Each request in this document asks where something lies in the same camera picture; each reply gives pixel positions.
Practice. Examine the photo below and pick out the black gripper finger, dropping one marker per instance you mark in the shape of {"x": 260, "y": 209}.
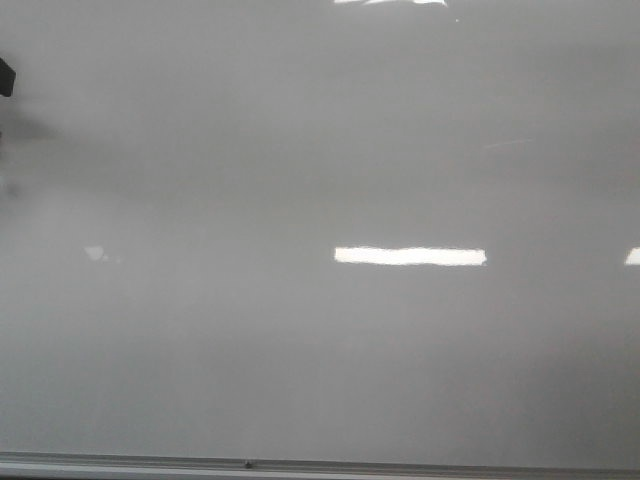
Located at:
{"x": 7, "y": 79}

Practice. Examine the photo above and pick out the white whiteboard with aluminium frame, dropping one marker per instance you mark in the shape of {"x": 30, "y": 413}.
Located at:
{"x": 320, "y": 239}

